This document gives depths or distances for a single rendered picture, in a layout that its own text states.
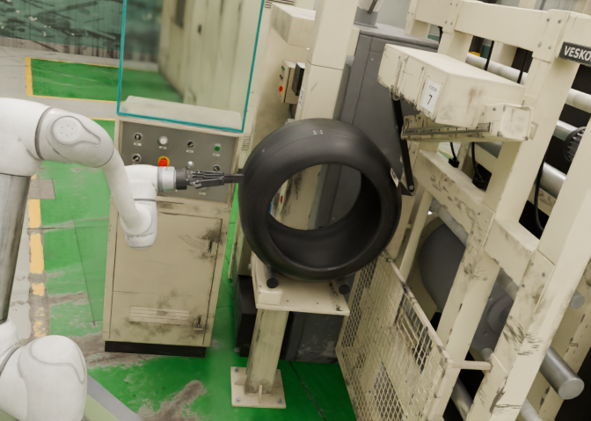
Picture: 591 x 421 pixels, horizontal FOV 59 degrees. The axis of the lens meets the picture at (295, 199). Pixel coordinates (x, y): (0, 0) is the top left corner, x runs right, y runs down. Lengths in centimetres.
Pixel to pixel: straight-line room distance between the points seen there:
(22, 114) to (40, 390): 65
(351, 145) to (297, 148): 18
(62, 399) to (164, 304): 138
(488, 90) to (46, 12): 943
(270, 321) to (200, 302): 42
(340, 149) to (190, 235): 104
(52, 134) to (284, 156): 77
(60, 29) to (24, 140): 920
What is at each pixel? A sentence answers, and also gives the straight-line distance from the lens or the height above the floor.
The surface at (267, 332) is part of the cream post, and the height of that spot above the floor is 40.
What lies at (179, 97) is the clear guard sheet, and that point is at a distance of 236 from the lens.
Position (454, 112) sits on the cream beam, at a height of 168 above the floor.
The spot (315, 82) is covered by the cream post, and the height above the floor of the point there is 159.
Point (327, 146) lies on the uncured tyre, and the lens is 177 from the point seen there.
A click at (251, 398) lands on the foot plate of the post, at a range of 279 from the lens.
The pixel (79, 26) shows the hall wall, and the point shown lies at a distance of 1056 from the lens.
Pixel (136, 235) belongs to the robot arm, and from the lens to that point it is 184.
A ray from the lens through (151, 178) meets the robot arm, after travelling 186.
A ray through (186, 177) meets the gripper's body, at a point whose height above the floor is 123.
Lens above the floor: 193
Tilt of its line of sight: 22 degrees down
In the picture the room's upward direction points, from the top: 12 degrees clockwise
